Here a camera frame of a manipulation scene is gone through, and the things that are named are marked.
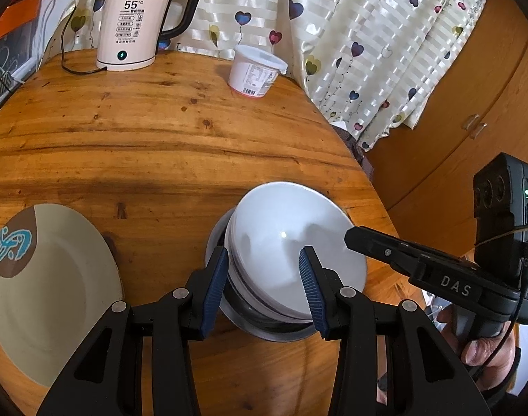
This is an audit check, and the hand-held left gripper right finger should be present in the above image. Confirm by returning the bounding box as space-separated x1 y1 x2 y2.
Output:
299 246 492 416

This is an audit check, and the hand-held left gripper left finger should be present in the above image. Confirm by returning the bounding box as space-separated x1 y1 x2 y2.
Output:
36 246 229 416

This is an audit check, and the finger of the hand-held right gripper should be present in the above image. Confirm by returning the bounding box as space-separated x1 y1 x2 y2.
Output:
344 225 421 280

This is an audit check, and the stainless steel bowl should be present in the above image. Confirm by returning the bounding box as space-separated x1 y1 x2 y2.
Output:
204 214 334 342

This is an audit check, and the small beige plate blue print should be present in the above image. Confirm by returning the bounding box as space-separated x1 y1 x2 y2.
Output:
0 203 122 388

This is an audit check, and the person's right hand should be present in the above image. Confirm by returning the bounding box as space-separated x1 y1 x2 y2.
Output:
437 305 518 393

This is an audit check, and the dark cloth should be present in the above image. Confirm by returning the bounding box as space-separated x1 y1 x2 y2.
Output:
332 123 377 180

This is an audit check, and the wooden cabinet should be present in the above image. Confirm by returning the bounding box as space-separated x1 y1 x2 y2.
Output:
368 0 528 269

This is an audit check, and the white plastic tub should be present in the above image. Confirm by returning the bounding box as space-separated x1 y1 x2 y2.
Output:
228 44 288 98

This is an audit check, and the heart print curtain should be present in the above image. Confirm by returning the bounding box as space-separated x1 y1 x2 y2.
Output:
51 0 492 152

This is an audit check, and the white electric kettle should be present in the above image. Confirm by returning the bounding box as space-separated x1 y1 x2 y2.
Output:
95 0 206 71

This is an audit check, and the clear cabinet handle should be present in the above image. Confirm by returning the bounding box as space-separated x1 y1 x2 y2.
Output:
461 114 488 139

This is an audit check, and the black kettle cable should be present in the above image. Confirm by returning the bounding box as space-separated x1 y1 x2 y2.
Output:
60 17 109 74

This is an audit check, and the white cable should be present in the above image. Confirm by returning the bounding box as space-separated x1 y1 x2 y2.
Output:
41 0 62 57

